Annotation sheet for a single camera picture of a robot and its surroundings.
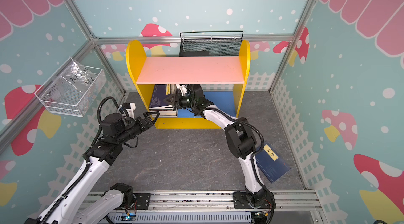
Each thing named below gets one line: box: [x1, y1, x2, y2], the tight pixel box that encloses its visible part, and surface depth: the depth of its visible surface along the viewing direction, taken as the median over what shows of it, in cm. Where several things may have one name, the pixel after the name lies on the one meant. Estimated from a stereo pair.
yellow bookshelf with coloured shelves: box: [126, 39, 251, 130], surface depth 77 cm
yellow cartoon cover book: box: [150, 113, 178, 118], surface depth 88 cm
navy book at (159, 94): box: [149, 84, 171, 108], surface depth 89 cm
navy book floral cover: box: [148, 106, 174, 112], surface depth 85 cm
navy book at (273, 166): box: [255, 143, 291, 184], surface depth 85 cm
